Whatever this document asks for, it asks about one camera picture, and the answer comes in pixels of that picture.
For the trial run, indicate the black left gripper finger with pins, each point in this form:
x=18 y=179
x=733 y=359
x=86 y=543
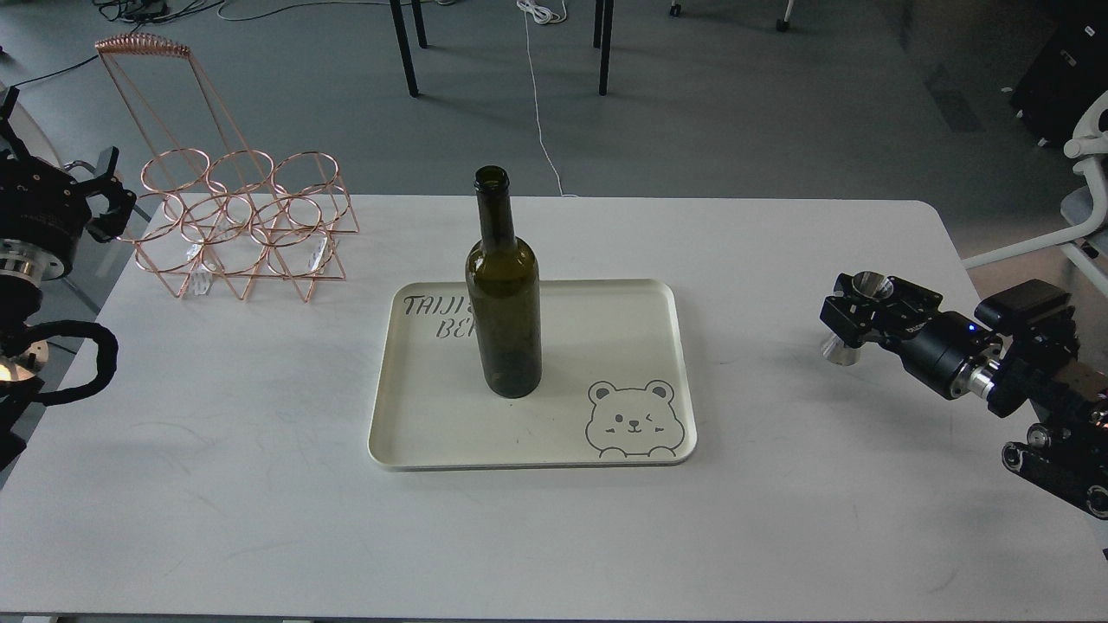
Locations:
x=102 y=172
x=112 y=222

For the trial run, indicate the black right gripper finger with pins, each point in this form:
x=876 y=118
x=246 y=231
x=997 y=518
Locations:
x=857 y=319
x=871 y=294

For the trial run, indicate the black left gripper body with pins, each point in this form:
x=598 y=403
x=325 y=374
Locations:
x=42 y=206

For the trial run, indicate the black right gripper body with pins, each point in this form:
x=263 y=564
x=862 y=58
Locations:
x=943 y=350

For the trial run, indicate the silver steel jigger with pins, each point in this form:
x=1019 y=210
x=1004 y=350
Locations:
x=835 y=351

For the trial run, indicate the dark green wine bottle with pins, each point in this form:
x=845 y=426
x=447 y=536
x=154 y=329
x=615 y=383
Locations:
x=503 y=284

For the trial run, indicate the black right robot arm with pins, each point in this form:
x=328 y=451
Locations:
x=1019 y=348

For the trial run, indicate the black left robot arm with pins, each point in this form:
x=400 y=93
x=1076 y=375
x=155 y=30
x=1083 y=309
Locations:
x=25 y=345

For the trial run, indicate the white office chair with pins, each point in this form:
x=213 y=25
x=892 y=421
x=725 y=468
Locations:
x=1084 y=210

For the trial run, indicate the cream bear serving tray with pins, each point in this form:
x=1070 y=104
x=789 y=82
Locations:
x=614 y=389

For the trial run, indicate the black equipment case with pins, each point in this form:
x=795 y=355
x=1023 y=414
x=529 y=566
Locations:
x=1066 y=77

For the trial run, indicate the black table legs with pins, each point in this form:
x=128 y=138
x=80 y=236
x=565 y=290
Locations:
x=410 y=31

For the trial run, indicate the copper wire bottle rack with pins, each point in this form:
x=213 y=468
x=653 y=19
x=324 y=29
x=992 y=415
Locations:
x=230 y=214

